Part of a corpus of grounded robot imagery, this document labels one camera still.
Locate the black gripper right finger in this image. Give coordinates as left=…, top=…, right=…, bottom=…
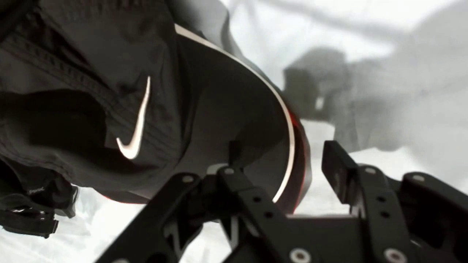
left=322, top=140, right=381, bottom=204

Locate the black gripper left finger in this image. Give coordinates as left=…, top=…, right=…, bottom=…
left=215, top=140, right=262, bottom=194

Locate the black Nike cap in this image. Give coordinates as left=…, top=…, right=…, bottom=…
left=0, top=0, right=309, bottom=236

